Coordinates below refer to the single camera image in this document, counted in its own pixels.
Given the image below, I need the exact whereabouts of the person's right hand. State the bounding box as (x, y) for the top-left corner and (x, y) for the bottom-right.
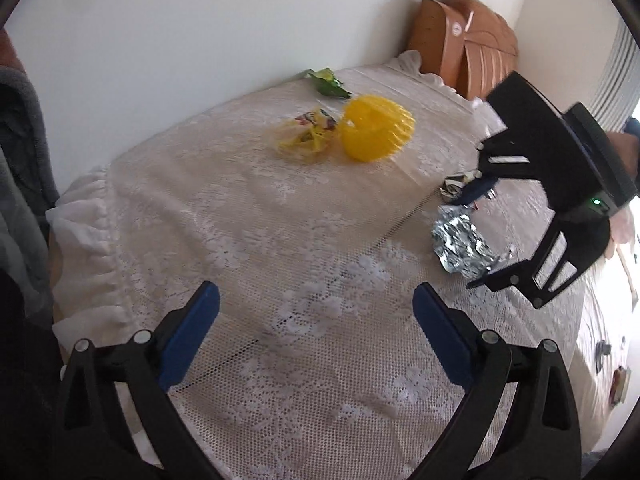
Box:
(606, 131), (640, 177)

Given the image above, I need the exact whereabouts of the white lace tablecloth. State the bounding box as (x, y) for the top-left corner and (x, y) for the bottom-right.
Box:
(46, 50), (591, 480)

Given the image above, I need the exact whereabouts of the bed with pink sheet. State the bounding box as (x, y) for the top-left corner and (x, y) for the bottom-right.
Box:
(575, 240), (640, 456)

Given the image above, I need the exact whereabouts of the green yellow crumpled wrapper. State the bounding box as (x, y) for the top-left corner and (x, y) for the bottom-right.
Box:
(306, 67), (353, 98)

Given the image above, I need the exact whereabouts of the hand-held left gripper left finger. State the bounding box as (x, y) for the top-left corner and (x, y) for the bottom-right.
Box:
(52, 280), (221, 480)

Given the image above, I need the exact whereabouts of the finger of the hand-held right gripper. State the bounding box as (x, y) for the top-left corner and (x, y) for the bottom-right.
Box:
(466, 214), (612, 310)
(452, 127), (551, 207)

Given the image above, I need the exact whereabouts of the carved wooden headboard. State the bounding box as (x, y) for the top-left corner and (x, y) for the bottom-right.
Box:
(410, 0), (519, 101)

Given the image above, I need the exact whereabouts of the white pleated curtain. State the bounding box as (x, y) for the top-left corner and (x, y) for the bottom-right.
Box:
(587, 15), (640, 131)

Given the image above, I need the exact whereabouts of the brown wooden furniture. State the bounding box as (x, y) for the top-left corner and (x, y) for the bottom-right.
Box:
(0, 29), (22, 69)

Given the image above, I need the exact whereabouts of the yellow crumpled snack wrapper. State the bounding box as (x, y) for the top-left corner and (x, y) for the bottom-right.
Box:
(274, 109), (340, 157)

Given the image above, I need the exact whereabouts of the yellow ribbed plastic shell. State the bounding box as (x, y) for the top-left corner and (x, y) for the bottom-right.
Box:
(339, 94), (417, 163)

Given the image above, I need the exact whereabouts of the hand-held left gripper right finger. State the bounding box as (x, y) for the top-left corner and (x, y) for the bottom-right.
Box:
(412, 282), (583, 480)

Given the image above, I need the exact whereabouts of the grey cloth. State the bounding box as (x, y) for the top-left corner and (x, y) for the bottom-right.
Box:
(0, 65), (62, 311)

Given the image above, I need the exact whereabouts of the small brown white object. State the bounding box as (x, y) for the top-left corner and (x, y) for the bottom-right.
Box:
(611, 366), (632, 404)

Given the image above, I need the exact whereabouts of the large silver foil wrapper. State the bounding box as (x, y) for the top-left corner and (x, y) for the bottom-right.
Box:
(431, 205), (515, 278)

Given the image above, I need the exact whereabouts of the small silver foil wrapper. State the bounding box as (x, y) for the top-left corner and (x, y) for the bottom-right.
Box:
(439, 170), (496, 204)

